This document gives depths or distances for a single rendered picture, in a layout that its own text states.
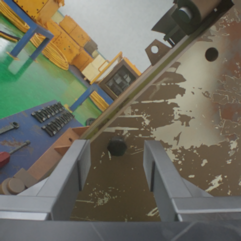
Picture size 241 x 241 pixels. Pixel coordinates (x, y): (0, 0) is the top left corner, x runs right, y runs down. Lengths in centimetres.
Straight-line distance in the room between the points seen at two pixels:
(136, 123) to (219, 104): 9
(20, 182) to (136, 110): 18
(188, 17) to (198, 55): 4
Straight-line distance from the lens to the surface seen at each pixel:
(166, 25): 58
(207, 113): 20
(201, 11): 20
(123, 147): 17
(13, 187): 26
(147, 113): 18
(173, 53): 21
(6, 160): 50
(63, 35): 645
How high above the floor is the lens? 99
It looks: 10 degrees down
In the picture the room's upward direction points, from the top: 46 degrees clockwise
